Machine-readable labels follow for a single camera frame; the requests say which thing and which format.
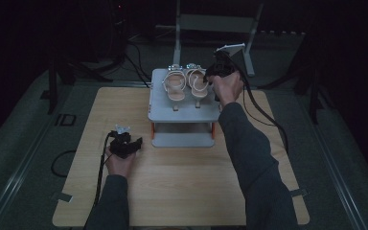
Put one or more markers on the white metal stand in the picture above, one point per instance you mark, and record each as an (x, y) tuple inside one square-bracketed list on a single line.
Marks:
[(217, 24)]

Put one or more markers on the black tape floor mark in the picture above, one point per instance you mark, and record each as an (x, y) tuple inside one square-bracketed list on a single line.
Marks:
[(65, 119)]

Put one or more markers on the white two-tier shoe rack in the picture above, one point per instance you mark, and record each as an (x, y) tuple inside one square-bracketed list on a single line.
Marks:
[(182, 115)]

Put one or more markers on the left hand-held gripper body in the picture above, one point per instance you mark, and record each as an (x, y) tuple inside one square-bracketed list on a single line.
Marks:
[(119, 145)]

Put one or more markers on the person's left hand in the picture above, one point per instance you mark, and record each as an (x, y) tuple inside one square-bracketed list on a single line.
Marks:
[(119, 166)]

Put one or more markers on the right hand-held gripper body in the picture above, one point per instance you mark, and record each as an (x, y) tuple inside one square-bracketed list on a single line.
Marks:
[(223, 67)]

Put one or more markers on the black tripod stand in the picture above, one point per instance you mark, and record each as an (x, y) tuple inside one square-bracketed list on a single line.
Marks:
[(57, 73), (313, 92)]

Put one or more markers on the person's right hand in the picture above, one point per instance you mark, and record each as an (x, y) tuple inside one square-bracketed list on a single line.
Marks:
[(228, 87)]

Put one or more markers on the grey tape strip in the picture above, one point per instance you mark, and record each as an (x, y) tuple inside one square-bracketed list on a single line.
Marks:
[(299, 192), (64, 197)]

